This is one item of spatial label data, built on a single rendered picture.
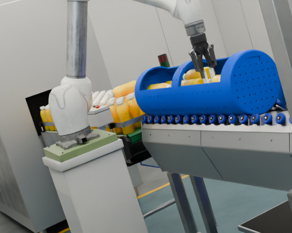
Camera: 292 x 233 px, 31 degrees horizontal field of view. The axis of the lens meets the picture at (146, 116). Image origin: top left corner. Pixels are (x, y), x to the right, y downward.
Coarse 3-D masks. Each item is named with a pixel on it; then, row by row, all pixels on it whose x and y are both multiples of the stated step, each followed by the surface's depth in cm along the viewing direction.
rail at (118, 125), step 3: (45, 123) 436; (48, 123) 429; (51, 123) 422; (108, 123) 325; (114, 123) 317; (117, 123) 313; (120, 123) 310; (105, 126) 330; (108, 126) 326; (114, 126) 319; (117, 126) 315; (120, 126) 311; (123, 126) 308
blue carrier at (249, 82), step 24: (144, 72) 297; (168, 72) 306; (216, 72) 271; (240, 72) 223; (264, 72) 230; (144, 96) 287; (168, 96) 266; (192, 96) 247; (216, 96) 231; (240, 96) 223; (264, 96) 229
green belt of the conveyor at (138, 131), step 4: (136, 128) 322; (140, 128) 318; (136, 132) 310; (140, 132) 310; (128, 136) 308; (132, 136) 308; (136, 136) 308; (140, 136) 310; (132, 140) 307; (136, 140) 309; (140, 140) 311; (132, 144) 310
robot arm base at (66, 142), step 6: (78, 132) 247; (84, 132) 248; (90, 132) 251; (60, 138) 251; (66, 138) 247; (72, 138) 246; (78, 138) 245; (84, 138) 247; (90, 138) 248; (60, 144) 252; (66, 144) 246; (72, 144) 245; (78, 144) 246
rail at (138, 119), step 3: (144, 114) 314; (135, 117) 311; (138, 117) 312; (141, 117) 313; (147, 117) 315; (129, 120) 309; (132, 120) 310; (135, 120) 311; (138, 120) 312; (123, 123) 308; (126, 123) 308; (129, 123) 309; (132, 123) 310; (126, 126) 308
